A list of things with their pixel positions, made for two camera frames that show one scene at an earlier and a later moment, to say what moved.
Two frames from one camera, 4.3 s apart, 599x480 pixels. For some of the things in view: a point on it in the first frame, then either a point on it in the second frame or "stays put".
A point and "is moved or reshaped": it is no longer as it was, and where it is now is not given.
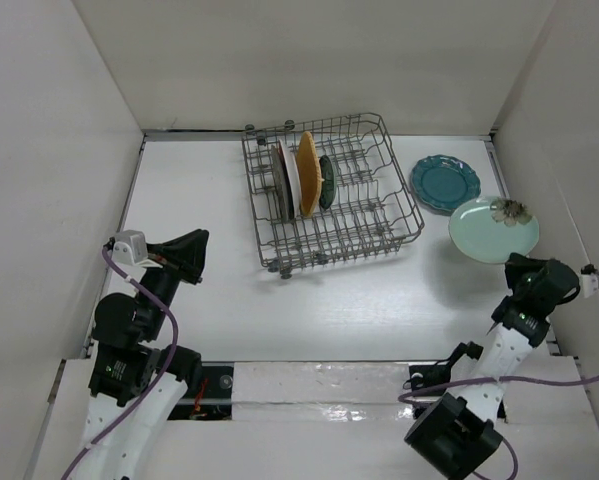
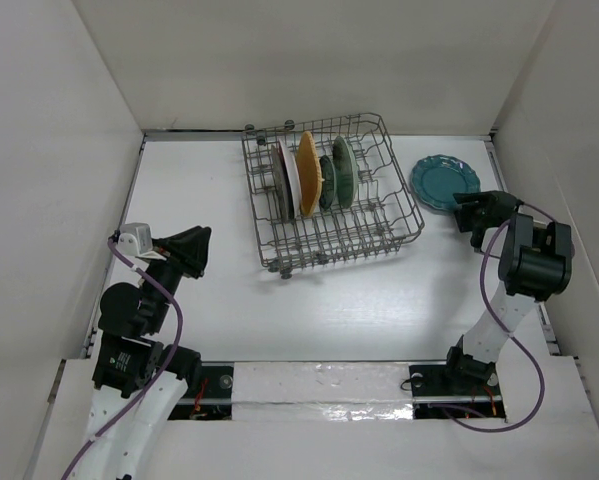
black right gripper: (516, 262) to (463, 216)
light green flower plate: (491, 229) is moved or reshaped
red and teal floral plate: (292, 180) stays put
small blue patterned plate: (328, 184) stays put
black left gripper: (186, 252) stays put
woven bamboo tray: (309, 175) stays put
